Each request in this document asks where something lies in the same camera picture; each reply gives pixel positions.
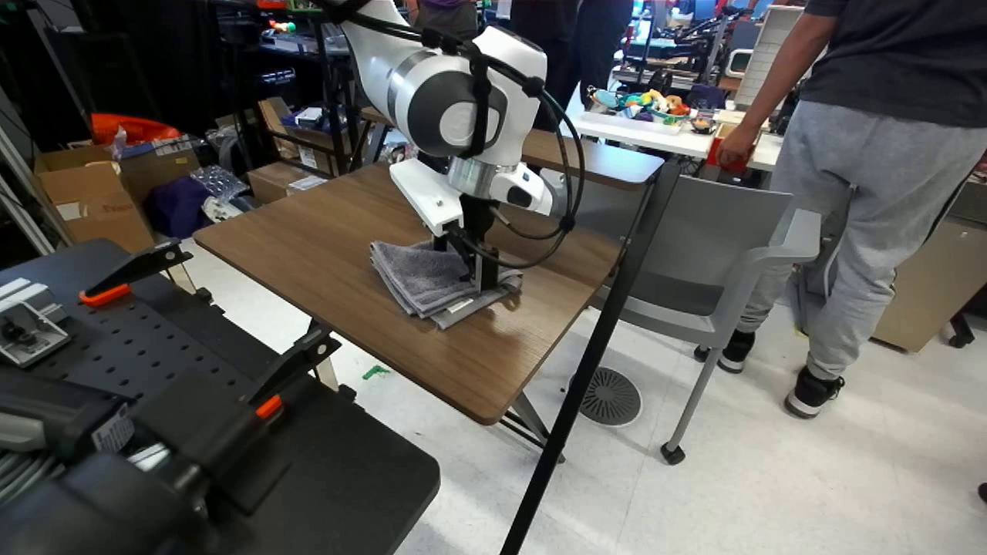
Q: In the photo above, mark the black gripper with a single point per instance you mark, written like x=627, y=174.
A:
x=480, y=219

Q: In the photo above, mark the grey towel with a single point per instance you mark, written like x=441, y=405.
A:
x=421, y=282

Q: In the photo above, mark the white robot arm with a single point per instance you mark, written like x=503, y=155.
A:
x=412, y=72

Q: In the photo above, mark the narrow wooden table black legs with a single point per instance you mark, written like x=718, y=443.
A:
x=612, y=165

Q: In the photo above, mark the black work table leg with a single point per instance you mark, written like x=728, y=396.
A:
x=524, y=424

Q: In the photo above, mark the round grey floor cover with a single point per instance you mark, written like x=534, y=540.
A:
x=610, y=400

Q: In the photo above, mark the small brown cardboard box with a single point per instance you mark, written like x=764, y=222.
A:
x=280, y=184

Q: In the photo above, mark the white cluttered table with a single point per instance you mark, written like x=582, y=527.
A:
x=636, y=130

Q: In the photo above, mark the colourful small toys pile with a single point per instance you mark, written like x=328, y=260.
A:
x=653, y=106

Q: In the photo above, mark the grey plastic chair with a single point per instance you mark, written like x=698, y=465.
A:
x=712, y=247

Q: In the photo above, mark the person in black clothes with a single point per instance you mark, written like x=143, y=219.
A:
x=586, y=41

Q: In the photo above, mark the black perforated robot platform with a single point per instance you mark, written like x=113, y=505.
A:
x=341, y=481

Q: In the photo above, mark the red and white box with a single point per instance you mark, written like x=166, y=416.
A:
x=721, y=152

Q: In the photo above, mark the purple blue bag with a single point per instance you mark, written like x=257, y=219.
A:
x=178, y=206

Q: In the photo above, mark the orange red bundle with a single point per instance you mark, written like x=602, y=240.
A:
x=128, y=128

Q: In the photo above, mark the large brown cardboard box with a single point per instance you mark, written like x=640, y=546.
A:
x=86, y=201

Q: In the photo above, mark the person in grey sweatpants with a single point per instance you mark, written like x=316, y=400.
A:
x=895, y=165

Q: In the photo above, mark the small black white device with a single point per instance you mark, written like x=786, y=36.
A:
x=31, y=329

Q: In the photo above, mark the beige cabinet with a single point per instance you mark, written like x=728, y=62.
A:
x=927, y=289

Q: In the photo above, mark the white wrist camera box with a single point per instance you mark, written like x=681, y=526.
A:
x=425, y=194

